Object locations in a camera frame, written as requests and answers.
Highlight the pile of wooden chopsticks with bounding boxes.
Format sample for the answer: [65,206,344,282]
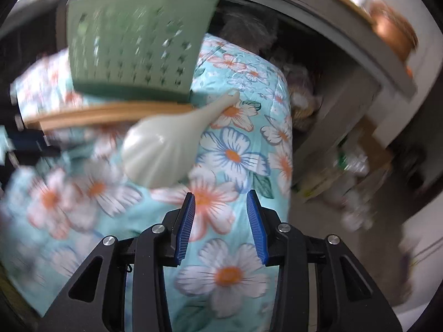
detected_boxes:
[22,101,192,129]

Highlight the heap of plastic trash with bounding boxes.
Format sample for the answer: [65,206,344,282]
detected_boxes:
[301,138,378,232]

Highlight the grey concrete kitchen counter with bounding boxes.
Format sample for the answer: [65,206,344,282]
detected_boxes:
[173,0,418,99]

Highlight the clear plastic bag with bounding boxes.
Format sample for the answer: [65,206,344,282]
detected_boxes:
[221,10,279,56]

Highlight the white plastic rice spoon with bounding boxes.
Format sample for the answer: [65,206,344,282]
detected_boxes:
[122,90,240,188]

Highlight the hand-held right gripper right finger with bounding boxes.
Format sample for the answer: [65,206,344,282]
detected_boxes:
[246,190,402,332]

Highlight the cardboard box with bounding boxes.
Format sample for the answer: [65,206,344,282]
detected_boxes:
[341,118,393,180]

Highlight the floral printed cloth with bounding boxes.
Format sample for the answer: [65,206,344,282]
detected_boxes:
[0,33,295,332]

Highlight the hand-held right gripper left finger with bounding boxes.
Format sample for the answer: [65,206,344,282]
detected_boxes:
[48,192,196,332]

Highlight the green perforated utensil basket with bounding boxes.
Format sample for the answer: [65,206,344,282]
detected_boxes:
[66,0,220,102]

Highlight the yellowish plastic bag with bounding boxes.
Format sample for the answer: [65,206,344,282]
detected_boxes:
[287,69,324,130]

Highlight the copper basin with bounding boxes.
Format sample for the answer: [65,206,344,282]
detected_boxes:
[369,2,419,71]

